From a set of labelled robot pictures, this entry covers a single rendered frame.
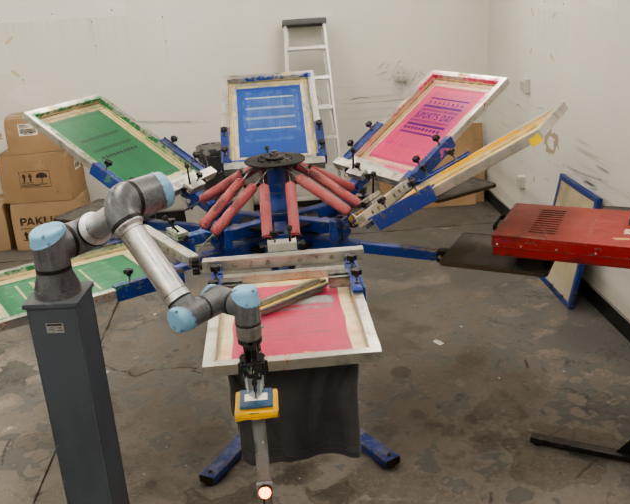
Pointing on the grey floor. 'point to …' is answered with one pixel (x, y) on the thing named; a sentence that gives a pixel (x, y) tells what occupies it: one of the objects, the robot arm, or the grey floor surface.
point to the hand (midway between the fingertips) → (255, 393)
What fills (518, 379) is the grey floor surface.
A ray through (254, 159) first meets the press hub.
